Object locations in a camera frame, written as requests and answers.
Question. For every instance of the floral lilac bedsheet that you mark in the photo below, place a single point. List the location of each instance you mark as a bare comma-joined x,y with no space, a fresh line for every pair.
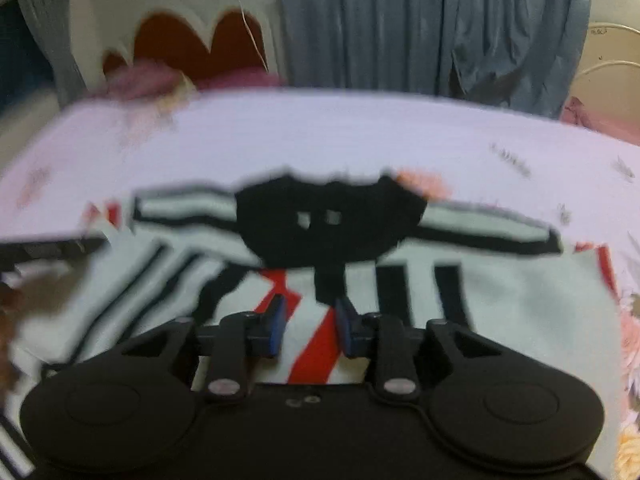
320,135

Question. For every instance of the red and white headboard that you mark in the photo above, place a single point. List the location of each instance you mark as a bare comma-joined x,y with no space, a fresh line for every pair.
190,40

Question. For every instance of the person's left hand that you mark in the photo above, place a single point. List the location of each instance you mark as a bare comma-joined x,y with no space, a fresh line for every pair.
30,300

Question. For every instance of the grey curtain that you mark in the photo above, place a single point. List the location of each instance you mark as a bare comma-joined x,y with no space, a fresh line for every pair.
430,25
45,15

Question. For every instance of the cream arched cabinet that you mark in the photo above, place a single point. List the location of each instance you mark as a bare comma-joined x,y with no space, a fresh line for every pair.
610,75

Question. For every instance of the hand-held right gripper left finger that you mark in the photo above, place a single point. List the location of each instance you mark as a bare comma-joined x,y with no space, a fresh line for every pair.
274,327

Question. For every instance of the pink pillow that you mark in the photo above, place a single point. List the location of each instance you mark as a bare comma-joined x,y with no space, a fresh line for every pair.
150,77

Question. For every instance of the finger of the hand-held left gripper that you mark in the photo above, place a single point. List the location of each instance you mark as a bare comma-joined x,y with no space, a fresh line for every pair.
50,250

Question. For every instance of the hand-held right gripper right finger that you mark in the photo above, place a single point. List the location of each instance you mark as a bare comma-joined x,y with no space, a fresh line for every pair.
348,332

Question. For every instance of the black white red striped shirt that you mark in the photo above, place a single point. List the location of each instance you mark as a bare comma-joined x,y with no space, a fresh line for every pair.
500,305

